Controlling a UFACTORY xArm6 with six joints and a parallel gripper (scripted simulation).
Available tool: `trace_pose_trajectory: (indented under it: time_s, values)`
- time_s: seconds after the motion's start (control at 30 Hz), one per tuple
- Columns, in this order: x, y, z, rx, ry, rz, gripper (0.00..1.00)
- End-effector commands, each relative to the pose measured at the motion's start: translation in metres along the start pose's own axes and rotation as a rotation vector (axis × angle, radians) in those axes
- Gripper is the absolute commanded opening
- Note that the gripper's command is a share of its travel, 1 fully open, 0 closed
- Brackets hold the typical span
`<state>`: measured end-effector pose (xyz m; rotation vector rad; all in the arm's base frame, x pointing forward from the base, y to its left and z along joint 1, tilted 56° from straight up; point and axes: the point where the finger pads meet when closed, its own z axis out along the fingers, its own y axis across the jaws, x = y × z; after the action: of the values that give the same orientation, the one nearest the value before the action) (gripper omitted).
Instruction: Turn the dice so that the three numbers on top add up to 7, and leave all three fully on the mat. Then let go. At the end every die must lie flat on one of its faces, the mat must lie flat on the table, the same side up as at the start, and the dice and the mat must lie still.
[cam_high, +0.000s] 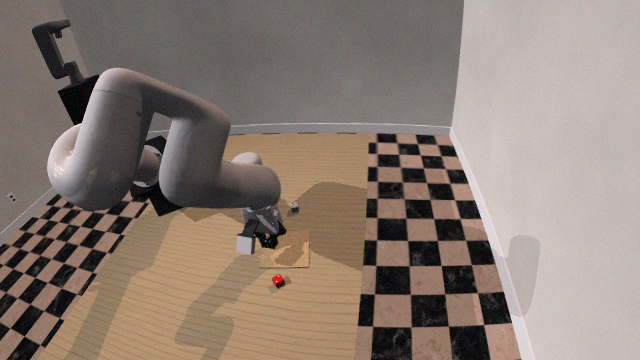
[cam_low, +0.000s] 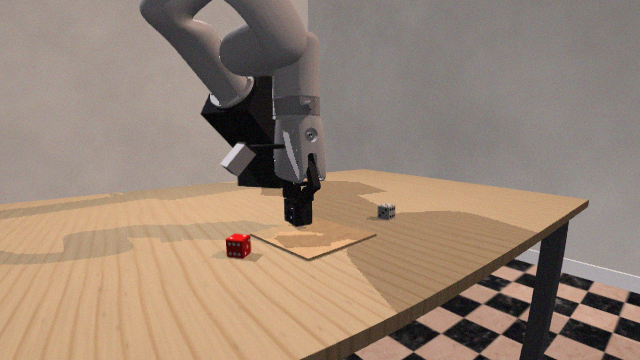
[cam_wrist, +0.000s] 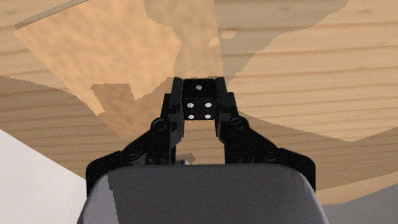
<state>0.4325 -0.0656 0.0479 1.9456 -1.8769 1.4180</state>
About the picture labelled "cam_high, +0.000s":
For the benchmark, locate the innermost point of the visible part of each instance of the red die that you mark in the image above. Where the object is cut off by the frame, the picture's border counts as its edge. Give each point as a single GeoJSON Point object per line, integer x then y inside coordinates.
{"type": "Point", "coordinates": [278, 281]}

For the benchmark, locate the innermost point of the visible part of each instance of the tan flat mat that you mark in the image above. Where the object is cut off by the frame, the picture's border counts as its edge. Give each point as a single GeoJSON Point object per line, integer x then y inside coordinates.
{"type": "Point", "coordinates": [292, 251]}

